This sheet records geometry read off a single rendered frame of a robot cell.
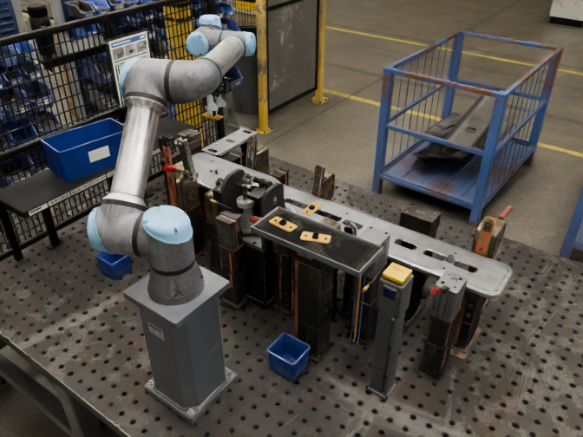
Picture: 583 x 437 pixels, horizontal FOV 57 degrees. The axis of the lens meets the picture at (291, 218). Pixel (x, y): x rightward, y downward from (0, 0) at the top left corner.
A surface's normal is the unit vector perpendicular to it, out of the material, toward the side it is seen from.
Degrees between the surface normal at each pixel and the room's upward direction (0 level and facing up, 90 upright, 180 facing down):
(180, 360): 90
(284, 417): 0
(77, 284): 0
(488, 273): 0
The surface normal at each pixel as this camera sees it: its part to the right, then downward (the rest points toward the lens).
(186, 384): 0.11, 0.57
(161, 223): 0.13, -0.81
